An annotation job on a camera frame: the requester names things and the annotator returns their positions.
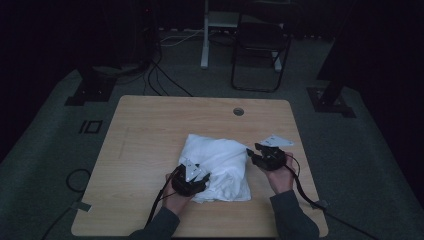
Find person's right hand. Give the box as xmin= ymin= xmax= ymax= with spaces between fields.
xmin=264 ymin=152 xmax=298 ymax=195

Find white skirt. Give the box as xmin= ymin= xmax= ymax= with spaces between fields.
xmin=178 ymin=133 xmax=253 ymax=204

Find white floor cable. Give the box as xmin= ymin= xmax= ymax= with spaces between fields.
xmin=159 ymin=28 xmax=205 ymax=48

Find person's left hand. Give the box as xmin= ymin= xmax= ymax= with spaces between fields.
xmin=162 ymin=172 xmax=195 ymax=216

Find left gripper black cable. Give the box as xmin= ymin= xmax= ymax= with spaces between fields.
xmin=144 ymin=165 xmax=183 ymax=230

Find black floor cables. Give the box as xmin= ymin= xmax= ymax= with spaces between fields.
xmin=142 ymin=49 xmax=195 ymax=98

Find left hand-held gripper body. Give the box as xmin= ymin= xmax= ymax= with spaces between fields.
xmin=170 ymin=158 xmax=206 ymax=197

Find black stand base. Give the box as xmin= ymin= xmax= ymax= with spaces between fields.
xmin=306 ymin=86 xmax=357 ymax=119
xmin=64 ymin=64 xmax=118 ymax=107

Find black folding chair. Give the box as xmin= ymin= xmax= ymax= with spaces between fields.
xmin=230 ymin=0 xmax=293 ymax=94

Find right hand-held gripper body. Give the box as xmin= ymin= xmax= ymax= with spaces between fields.
xmin=251 ymin=133 xmax=296 ymax=172

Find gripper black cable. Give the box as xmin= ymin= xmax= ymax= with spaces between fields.
xmin=284 ymin=153 xmax=382 ymax=240
xmin=144 ymin=165 xmax=183 ymax=230

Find white desk frame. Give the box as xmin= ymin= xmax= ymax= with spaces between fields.
xmin=200 ymin=0 xmax=284 ymax=73

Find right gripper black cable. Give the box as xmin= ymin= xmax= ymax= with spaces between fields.
xmin=284 ymin=153 xmax=382 ymax=240

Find black cable loop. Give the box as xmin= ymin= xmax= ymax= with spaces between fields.
xmin=65 ymin=168 xmax=92 ymax=194

